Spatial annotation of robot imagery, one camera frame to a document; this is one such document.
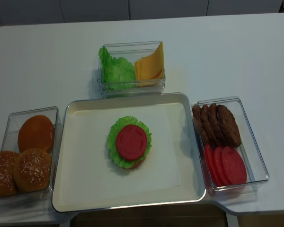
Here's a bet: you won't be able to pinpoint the brown meat patty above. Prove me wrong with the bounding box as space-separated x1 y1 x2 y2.
192 105 210 144
208 103 227 146
216 105 241 148
200 105 221 146

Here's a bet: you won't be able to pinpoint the lettuce leaf on burger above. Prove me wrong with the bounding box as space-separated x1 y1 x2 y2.
107 116 151 169

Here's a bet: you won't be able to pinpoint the yellow cheese slices stack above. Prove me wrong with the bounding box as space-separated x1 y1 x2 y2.
135 41 164 87

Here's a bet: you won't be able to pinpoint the clear lettuce cheese container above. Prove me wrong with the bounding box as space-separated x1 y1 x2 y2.
98 41 166 98

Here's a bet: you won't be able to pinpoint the lettuce leaves in container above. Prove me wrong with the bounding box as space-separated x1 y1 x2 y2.
98 46 135 90

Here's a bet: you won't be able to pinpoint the tomato slice on burger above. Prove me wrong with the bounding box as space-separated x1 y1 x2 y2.
116 124 148 161

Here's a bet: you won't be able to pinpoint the white metal tray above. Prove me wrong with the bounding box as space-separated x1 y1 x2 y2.
52 93 206 212

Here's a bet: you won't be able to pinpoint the bottom bun on tray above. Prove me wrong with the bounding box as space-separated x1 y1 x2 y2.
125 159 144 169

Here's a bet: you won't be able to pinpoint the middle red tomato slice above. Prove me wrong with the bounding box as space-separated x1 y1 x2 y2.
213 146 230 186

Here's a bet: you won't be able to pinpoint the red tomato slice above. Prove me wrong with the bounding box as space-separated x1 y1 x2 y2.
213 146 230 186
221 146 247 185
204 144 221 187

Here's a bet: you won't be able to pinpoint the back red tomato slice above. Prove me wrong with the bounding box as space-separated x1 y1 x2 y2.
204 144 221 187

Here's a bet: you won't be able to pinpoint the clear patty tomato container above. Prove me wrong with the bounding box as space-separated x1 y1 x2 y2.
192 97 269 197

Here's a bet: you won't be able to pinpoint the plain orange bun half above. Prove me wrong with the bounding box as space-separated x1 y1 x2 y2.
18 115 55 153

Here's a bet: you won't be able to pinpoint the front red tomato slice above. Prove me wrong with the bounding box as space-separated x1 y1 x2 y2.
221 146 247 185

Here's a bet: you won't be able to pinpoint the right sesame bun top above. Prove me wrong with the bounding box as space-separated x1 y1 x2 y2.
12 148 52 192

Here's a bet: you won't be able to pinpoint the sesame bun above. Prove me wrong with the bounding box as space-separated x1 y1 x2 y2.
0 151 19 197
12 148 52 192

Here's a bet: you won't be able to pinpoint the clear bun container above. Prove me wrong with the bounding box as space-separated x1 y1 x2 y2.
0 106 61 199

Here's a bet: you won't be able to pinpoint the left sesame bun top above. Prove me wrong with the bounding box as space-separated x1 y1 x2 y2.
0 151 19 197

